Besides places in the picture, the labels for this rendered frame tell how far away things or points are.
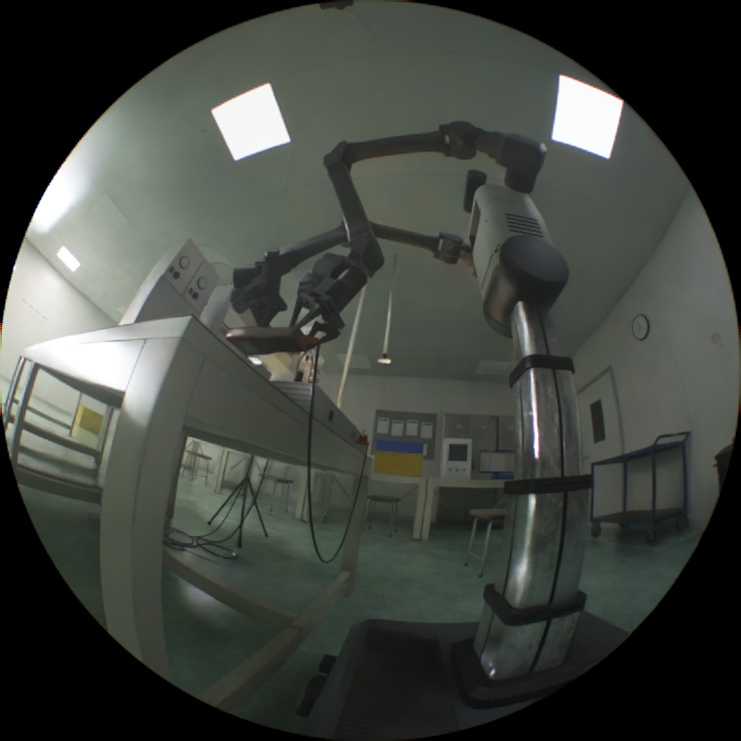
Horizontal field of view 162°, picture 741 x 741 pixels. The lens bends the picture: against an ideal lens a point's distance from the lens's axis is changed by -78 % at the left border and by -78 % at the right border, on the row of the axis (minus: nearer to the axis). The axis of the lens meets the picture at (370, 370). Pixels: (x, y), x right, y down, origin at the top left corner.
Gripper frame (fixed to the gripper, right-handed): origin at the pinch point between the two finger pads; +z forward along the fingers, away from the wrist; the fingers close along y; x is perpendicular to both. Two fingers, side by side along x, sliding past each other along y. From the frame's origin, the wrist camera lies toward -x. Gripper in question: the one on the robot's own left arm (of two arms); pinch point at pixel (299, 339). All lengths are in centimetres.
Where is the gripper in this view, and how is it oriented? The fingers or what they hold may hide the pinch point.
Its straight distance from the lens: 54.2
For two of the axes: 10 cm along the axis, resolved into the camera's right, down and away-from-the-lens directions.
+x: 7.7, 4.7, -4.3
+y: -2.2, -4.3, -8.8
